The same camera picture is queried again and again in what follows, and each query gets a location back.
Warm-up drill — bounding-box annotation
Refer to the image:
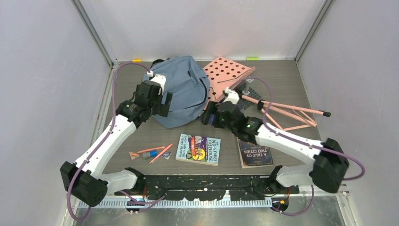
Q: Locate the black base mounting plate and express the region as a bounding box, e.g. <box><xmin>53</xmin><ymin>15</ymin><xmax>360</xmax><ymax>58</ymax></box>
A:
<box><xmin>125</xmin><ymin>175</ymin><xmax>299</xmax><ymax>201</ymax></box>

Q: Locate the Storey Treehouse colourful book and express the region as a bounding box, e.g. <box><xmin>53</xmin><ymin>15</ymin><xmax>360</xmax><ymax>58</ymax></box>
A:
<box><xmin>176</xmin><ymin>134</ymin><xmax>221</xmax><ymax>166</ymax></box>

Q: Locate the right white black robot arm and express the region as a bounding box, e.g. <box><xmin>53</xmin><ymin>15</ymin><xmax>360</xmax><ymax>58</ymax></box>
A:
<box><xmin>200</xmin><ymin>101</ymin><xmax>350</xmax><ymax>194</ymax></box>

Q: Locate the small orange white eraser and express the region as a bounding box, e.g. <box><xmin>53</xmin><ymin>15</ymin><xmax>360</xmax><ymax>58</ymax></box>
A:
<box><xmin>129</xmin><ymin>152</ymin><xmax>140</xmax><ymax>160</ymax></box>

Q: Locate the Tale of Two Cities book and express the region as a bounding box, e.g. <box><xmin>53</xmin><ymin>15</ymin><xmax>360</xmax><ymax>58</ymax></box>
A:
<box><xmin>237</xmin><ymin>138</ymin><xmax>273</xmax><ymax>169</ymax></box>

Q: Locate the blue fabric backpack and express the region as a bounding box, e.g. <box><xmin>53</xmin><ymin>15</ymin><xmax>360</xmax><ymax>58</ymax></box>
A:
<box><xmin>150</xmin><ymin>56</ymin><xmax>210</xmax><ymax>129</ymax></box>

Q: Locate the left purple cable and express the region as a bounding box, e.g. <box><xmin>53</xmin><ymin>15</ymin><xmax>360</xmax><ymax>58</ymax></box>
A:
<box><xmin>66</xmin><ymin>62</ymin><xmax>167</xmax><ymax>223</ymax></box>

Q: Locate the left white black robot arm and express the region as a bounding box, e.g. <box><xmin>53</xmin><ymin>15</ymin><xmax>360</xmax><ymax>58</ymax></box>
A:
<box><xmin>60</xmin><ymin>74</ymin><xmax>173</xmax><ymax>207</ymax></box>

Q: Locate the orange pencil long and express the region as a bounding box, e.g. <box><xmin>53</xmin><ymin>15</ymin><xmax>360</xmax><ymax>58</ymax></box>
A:
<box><xmin>150</xmin><ymin>143</ymin><xmax>173</xmax><ymax>164</ymax></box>

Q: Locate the dark blue bokeh book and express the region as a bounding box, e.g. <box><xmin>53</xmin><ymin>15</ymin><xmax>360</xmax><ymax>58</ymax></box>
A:
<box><xmin>208</xmin><ymin>114</ymin><xmax>215</xmax><ymax>124</ymax></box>

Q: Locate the aluminium front rail frame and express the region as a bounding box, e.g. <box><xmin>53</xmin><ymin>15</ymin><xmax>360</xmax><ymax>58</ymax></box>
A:
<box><xmin>65</xmin><ymin>62</ymin><xmax>351</xmax><ymax>210</ymax></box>

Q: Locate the dark grey lego plate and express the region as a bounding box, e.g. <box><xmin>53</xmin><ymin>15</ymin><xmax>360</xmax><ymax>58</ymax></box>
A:
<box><xmin>230</xmin><ymin>77</ymin><xmax>261</xmax><ymax>111</ymax></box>

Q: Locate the green tape marker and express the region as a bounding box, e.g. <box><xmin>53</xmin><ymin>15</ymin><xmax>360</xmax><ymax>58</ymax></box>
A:
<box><xmin>246</xmin><ymin>57</ymin><xmax>260</xmax><ymax>61</ymax></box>

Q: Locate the orange pencil short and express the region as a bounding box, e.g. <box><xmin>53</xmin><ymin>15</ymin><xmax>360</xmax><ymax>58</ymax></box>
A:
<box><xmin>137</xmin><ymin>146</ymin><xmax>165</xmax><ymax>153</ymax></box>

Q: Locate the blue grey glue stick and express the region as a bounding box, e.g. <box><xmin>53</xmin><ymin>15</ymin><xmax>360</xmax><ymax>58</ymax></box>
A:
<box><xmin>143</xmin><ymin>150</ymin><xmax>158</xmax><ymax>159</ymax></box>

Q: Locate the pink perforated music stand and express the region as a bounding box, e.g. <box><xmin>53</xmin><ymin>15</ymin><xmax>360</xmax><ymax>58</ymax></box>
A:
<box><xmin>203</xmin><ymin>56</ymin><xmax>331</xmax><ymax>131</ymax></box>

